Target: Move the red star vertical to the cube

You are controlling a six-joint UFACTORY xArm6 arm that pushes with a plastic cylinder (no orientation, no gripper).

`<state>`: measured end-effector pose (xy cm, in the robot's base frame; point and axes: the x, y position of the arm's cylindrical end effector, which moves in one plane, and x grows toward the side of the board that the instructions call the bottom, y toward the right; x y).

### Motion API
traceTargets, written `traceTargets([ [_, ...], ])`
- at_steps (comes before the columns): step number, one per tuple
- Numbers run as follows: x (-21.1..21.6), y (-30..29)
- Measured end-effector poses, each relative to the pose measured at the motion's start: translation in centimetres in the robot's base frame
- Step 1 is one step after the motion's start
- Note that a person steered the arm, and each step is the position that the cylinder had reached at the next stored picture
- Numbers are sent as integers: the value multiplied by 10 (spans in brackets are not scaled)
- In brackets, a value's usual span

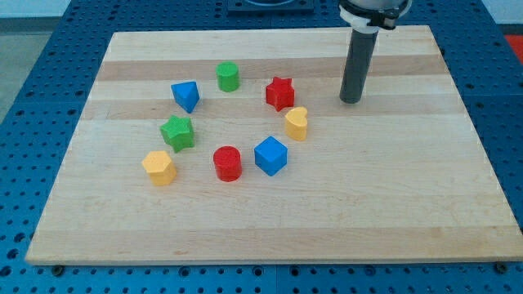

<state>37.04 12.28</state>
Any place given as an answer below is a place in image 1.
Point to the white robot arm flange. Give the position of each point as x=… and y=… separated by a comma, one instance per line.
x=369, y=16

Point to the blue cube block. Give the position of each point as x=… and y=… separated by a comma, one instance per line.
x=271, y=155

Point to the red star block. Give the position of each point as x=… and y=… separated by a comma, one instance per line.
x=280, y=93

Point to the green star block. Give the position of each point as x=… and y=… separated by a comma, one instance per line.
x=178, y=132

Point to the red cylinder block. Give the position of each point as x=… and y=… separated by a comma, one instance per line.
x=227, y=162

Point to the yellow heart block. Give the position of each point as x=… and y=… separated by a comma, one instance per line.
x=296, y=123

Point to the wooden board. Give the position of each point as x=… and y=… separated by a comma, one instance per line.
x=400, y=177

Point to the green cylinder block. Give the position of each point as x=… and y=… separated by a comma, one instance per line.
x=228, y=76

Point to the blue triangle block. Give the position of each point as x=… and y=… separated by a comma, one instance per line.
x=186, y=94

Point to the yellow hexagon block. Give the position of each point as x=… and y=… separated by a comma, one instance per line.
x=159, y=167

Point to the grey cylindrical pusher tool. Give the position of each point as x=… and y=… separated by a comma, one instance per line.
x=359, y=56

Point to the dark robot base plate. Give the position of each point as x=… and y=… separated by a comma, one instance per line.
x=254, y=6

